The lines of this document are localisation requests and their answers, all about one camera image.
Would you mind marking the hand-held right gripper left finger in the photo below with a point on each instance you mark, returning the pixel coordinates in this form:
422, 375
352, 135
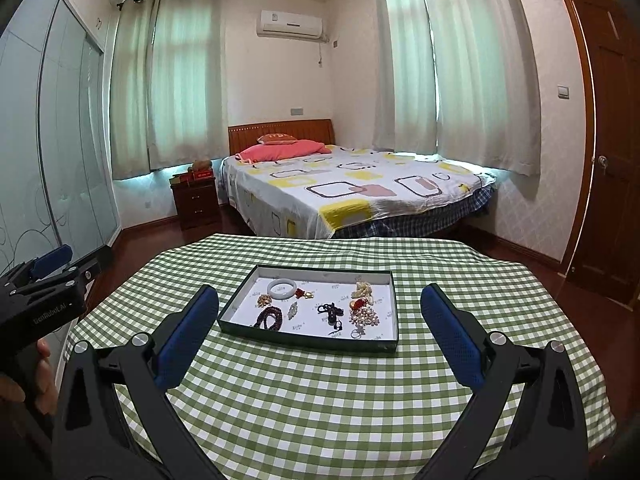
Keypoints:
187, 335

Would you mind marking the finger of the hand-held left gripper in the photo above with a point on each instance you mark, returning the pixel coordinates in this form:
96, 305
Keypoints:
52, 260
82, 270

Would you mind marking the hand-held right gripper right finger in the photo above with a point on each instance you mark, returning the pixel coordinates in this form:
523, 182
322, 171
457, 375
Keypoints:
452, 335

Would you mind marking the white jade bangle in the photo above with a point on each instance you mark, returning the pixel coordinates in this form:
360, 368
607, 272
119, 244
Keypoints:
270, 288

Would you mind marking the green jewelry box white lining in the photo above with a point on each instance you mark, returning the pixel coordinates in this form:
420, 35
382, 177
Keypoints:
310, 285

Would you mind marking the person's left hand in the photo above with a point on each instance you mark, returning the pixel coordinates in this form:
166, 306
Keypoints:
32, 390

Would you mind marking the silver leaf brooch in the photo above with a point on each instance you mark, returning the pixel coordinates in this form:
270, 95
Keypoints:
293, 310

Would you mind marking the frosted glass wardrobe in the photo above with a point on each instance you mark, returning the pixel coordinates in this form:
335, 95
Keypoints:
55, 150

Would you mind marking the blue plaid bed cover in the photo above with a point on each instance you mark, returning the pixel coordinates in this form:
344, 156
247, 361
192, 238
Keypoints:
425, 215

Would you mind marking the red knot pendant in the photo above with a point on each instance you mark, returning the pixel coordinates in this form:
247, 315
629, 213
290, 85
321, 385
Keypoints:
304, 294

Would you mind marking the dark wooden nightstand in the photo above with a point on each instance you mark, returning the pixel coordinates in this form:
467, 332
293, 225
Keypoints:
195, 205

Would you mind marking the green checked tablecloth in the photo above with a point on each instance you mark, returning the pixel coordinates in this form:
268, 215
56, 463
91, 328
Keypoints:
300, 410

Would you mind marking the red box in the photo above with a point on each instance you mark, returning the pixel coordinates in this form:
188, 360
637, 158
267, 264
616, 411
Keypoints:
203, 175

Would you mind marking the brown stuffed toy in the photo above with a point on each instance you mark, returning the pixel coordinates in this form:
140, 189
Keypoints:
201, 165

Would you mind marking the bed with patterned sheet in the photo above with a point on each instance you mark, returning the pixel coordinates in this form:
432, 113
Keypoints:
350, 185

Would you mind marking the white curtain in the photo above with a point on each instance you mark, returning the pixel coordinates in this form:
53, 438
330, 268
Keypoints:
187, 80
405, 60
132, 90
480, 70

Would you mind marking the pink pillow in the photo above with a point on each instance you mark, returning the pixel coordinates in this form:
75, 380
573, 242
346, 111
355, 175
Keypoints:
280, 151

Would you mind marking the small red cushion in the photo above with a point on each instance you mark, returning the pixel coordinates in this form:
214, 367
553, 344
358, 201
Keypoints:
276, 139

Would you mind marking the wooden bed headboard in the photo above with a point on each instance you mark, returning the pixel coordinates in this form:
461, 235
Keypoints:
280, 129

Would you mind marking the brown wooden door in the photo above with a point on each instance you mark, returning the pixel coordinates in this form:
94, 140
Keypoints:
610, 110

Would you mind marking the white air conditioner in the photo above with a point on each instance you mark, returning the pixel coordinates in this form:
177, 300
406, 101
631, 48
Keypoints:
290, 22

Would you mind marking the white light switch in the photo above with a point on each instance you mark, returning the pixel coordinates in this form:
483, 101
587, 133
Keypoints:
563, 92

